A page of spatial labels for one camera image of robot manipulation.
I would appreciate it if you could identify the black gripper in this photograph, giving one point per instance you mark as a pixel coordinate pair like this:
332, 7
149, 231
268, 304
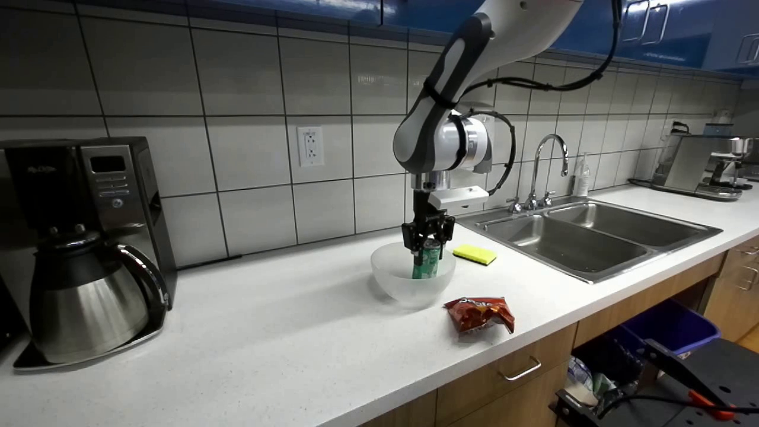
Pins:
427, 212

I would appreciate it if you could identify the wooden drawer unit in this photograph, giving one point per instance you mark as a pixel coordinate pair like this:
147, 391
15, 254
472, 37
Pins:
737, 287

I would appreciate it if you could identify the stainless steel double sink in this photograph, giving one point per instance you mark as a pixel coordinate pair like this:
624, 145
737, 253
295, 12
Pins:
593, 237

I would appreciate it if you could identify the blue plastic bin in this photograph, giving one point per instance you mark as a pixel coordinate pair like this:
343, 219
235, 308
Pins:
669, 325

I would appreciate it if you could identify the white wall outlet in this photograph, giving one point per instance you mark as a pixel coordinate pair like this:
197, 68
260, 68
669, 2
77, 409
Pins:
311, 145

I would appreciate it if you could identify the wooden base cabinet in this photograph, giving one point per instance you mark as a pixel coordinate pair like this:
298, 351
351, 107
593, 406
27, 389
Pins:
506, 380

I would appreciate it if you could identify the silver espresso machine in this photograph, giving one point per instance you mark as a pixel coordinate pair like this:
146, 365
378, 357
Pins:
701, 167

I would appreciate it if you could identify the small clear soap bottle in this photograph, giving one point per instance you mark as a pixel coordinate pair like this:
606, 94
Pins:
581, 182

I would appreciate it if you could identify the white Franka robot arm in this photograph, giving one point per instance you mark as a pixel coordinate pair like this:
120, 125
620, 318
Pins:
459, 85

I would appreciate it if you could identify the stainless steel coffee carafe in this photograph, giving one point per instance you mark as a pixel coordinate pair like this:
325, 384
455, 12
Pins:
85, 298

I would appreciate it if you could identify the yellow sponge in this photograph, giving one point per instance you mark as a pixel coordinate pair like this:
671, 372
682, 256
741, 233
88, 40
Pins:
474, 254

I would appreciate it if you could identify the green soda can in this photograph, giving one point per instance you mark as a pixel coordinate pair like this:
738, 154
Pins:
427, 261

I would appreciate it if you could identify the chrome sink faucet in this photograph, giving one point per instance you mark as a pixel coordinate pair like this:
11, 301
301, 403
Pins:
546, 167

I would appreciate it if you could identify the red chip bag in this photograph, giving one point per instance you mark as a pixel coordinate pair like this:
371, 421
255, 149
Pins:
480, 313

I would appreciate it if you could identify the translucent plastic bowl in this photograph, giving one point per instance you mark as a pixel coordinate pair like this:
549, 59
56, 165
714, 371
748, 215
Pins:
400, 280

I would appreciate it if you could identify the glossy blue wall cabinet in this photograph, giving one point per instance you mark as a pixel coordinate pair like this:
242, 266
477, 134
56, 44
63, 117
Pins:
316, 12

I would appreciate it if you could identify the black coffee maker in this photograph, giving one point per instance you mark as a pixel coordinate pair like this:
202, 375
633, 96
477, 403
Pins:
96, 197

